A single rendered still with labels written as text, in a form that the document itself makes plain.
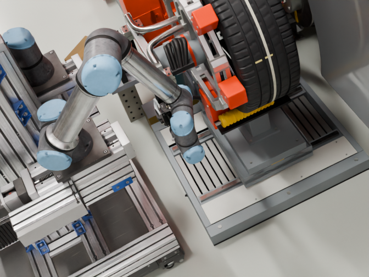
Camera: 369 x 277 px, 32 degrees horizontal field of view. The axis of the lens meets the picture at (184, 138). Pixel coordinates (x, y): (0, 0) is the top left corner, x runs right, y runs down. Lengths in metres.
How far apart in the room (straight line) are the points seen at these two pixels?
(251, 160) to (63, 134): 1.11
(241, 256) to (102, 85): 1.31
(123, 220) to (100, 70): 1.19
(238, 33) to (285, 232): 1.07
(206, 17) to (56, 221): 0.92
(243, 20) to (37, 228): 1.06
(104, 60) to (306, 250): 1.44
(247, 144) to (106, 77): 1.26
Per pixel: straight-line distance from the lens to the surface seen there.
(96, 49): 1.96
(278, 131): 3.07
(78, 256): 2.96
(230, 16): 2.33
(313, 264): 2.93
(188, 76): 3.20
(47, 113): 2.31
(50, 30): 4.48
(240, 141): 3.07
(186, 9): 2.38
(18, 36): 2.71
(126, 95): 3.49
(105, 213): 3.03
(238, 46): 2.33
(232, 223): 2.98
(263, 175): 3.06
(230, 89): 2.38
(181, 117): 2.16
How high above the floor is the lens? 2.57
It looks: 48 degrees down
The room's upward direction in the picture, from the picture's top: 20 degrees counter-clockwise
